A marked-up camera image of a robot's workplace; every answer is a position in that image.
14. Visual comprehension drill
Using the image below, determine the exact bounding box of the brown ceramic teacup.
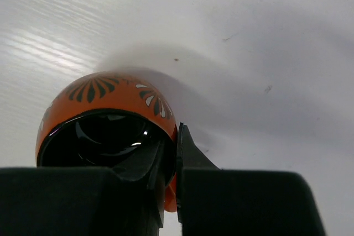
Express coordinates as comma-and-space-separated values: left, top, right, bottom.
35, 72, 178, 212

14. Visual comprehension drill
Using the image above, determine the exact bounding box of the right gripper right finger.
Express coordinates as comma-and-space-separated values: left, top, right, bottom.
176, 124, 325, 235

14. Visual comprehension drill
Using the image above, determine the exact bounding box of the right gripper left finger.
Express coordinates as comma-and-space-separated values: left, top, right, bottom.
1, 140, 166, 235

